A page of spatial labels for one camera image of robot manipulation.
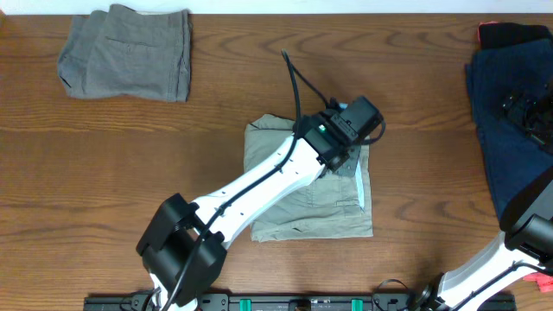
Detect red cloth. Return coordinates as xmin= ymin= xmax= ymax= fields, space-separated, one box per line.
xmin=523 ymin=272 xmax=553 ymax=293

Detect black garment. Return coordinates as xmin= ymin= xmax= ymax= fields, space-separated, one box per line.
xmin=477 ymin=22 xmax=552 ymax=49

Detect folded grey shorts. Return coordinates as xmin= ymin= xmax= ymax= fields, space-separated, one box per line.
xmin=57 ymin=4 xmax=192 ymax=102

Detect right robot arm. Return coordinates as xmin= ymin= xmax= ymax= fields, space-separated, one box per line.
xmin=326 ymin=96 xmax=552 ymax=310

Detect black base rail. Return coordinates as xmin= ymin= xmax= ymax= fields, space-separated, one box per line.
xmin=83 ymin=291 xmax=518 ymax=311

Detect navy blue garment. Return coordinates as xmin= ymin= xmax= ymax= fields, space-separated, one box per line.
xmin=466 ymin=39 xmax=552 ymax=217

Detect light khaki shorts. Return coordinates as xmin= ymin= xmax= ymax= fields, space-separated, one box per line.
xmin=244 ymin=114 xmax=373 ymax=242

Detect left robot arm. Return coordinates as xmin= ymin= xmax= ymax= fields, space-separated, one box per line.
xmin=136 ymin=97 xmax=385 ymax=310

